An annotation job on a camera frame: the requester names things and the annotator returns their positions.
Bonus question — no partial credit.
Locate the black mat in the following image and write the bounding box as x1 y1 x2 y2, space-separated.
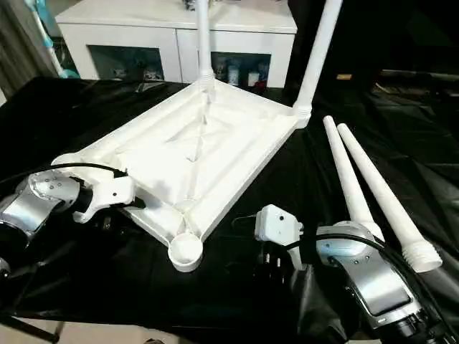
0 68 459 344

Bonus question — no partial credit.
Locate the light blue plastic item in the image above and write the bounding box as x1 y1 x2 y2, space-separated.
27 0 78 79

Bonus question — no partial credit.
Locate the white plastic table top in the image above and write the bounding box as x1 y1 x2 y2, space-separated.
52 77 313 274

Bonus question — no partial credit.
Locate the white plastic table leg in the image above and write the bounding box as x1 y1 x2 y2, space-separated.
336 123 445 275
194 0 217 91
322 115 386 242
290 0 344 120

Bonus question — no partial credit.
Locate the grey curtain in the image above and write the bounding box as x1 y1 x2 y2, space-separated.
0 0 52 95

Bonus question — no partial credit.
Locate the white cabinet with glass doors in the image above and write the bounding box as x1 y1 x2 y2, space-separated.
55 0 299 89

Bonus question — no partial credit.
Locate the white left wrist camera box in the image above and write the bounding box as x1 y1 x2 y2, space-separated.
70 175 138 225

